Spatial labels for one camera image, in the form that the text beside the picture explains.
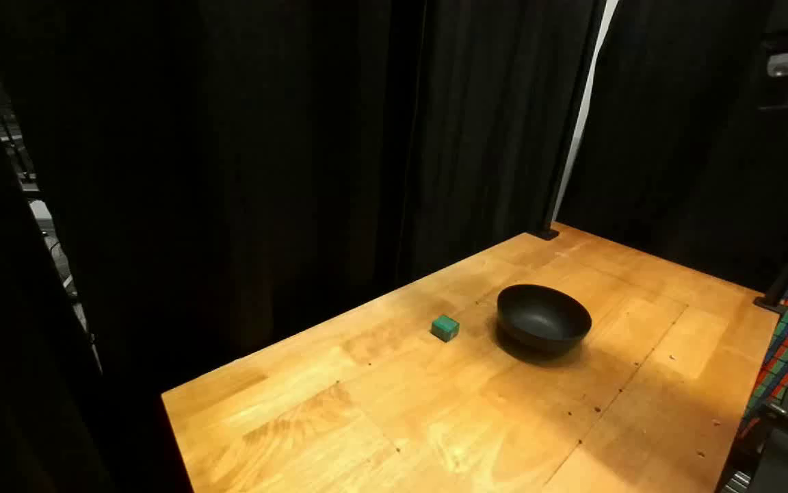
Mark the black bowl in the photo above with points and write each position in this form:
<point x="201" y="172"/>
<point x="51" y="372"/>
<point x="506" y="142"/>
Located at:
<point x="544" y="317"/>

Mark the small green block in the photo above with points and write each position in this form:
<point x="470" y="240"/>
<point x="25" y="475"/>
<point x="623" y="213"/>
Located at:
<point x="445" y="329"/>

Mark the black curtain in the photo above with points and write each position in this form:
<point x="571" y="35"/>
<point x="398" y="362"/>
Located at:
<point x="302" y="139"/>

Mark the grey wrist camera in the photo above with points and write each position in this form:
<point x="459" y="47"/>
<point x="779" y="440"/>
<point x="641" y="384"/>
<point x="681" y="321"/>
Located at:
<point x="785" y="65"/>

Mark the slim metal frame post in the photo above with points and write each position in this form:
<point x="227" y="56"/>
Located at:
<point x="584" y="101"/>

